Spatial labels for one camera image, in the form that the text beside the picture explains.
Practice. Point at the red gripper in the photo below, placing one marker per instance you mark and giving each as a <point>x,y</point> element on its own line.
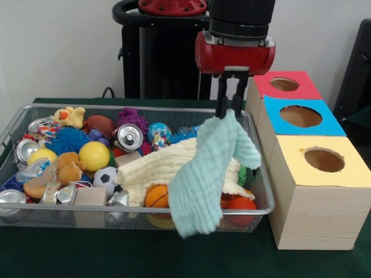
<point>234,59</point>

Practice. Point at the mint green cloth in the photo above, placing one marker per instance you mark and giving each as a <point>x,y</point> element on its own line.
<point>200,188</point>

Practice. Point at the brown plush teddy bear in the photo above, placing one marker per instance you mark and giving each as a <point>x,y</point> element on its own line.
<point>69,173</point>

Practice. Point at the wooden box with three holes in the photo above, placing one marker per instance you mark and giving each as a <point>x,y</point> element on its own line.
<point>319,217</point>

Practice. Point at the shallow clear mesh bin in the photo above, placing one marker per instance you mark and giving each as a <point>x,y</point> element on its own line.
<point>43,220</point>

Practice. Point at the cream yellow cloth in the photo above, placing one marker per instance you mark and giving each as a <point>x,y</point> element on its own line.
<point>156,168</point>

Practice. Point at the red orange ball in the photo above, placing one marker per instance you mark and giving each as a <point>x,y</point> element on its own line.
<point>242,204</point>

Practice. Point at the silver drink can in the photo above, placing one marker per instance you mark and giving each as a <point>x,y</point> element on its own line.
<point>127,137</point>

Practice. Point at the orange toy basketball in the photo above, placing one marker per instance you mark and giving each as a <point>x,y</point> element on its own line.
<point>156,197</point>

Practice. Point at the black chair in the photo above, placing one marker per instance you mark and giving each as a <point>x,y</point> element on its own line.
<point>359,72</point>

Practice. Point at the dark green side table cloth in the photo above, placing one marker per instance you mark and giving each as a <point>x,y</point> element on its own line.
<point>362,116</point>

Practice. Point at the large yellow ball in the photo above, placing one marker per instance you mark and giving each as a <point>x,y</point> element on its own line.
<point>94,156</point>

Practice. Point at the black white soccer ball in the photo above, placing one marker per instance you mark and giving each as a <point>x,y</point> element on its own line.
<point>104,179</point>

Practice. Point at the yellow plush duck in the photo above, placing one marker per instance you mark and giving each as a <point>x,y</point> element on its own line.
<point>69,116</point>

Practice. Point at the plain wooden block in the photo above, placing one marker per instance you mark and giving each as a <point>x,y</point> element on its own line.
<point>90,197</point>

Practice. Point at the small yellow ball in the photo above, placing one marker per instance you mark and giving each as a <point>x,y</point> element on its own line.
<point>42,156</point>

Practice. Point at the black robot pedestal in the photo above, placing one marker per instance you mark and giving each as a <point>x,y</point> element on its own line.
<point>162,58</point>

